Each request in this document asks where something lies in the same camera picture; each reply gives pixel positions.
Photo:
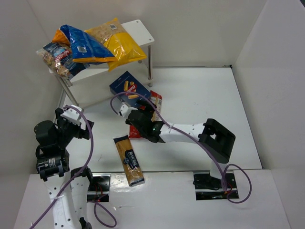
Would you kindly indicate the blue and orange pasta bag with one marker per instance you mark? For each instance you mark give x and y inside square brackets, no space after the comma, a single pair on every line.
[85,48]

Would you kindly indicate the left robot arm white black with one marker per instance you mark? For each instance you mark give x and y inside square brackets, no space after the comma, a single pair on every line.
[67,188]

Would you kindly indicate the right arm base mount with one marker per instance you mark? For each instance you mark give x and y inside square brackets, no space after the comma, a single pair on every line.
[209,188]

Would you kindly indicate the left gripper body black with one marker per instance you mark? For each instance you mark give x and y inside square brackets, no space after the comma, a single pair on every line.
[83,130]

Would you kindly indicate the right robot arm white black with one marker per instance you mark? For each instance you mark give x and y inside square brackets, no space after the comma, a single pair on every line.
[217,141]

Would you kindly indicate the clear blue fusilli bag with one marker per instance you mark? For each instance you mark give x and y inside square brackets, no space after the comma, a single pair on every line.
[58,57]

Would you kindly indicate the yellow pasta bag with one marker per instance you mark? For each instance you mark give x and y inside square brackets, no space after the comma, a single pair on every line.
[117,40]

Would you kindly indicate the red spaghetti bag front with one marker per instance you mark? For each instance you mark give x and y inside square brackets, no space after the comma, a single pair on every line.
[134,133]

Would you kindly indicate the dark blue Barilla pasta box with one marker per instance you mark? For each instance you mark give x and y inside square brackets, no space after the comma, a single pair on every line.
[128,83]

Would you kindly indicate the red spaghetti bag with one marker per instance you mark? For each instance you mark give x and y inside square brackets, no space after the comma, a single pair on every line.
[156,99]
[134,133]

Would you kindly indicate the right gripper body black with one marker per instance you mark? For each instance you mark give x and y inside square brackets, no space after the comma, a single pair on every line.
[137,119]

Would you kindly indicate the dark blue La Sicilia spaghetti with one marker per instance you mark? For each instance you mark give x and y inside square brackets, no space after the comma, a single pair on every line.
[129,161]

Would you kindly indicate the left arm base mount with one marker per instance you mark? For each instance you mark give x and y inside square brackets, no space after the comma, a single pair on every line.
[90,188]

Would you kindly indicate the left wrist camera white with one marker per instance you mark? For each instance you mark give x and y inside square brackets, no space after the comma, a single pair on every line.
[72,115]

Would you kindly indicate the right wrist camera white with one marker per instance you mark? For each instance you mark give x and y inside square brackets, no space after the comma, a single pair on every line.
[125,110]

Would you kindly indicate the white two-tier shelf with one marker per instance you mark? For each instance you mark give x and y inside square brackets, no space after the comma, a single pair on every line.
[91,86]

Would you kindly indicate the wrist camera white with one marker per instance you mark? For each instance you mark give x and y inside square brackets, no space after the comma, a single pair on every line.
[125,110]
[72,115]

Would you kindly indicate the red spaghetti bag back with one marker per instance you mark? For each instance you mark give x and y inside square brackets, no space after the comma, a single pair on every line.
[156,99]

